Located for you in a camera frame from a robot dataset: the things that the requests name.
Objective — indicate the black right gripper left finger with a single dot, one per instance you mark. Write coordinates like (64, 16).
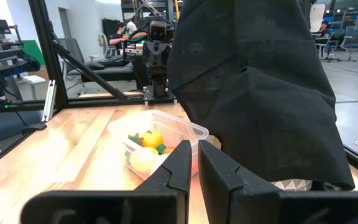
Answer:
(154, 205)

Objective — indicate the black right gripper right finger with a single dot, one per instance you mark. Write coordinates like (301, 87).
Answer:
(244, 205)

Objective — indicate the yellow toy pineapple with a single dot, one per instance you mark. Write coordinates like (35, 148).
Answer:
(141, 160)

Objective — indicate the orange toy carrot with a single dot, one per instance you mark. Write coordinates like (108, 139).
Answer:
(168, 150)

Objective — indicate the toy orange with leaf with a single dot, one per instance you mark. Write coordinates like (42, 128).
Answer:
(151, 139)

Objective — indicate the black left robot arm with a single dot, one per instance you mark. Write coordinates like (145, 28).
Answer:
(160, 88)

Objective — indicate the clear plastic tupperware container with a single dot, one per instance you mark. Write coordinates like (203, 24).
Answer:
(179, 127)

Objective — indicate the striped colourful cloth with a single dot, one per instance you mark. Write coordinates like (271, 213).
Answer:
(135, 36)

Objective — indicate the person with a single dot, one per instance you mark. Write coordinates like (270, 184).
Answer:
(131, 26)
(117, 39)
(323, 28)

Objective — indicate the white faceted pot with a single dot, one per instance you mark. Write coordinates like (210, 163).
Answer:
(292, 184)

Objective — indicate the grey office chair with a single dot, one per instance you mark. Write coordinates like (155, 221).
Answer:
(353, 39)
(73, 49)

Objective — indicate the green board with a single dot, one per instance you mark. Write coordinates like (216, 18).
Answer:
(33, 51)

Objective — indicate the white chair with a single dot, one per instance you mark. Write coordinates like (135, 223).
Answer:
(316, 15)

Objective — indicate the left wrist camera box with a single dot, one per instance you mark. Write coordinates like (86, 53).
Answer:
(158, 31)

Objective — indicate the silver metal bracket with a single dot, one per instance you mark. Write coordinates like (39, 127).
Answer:
(49, 101)

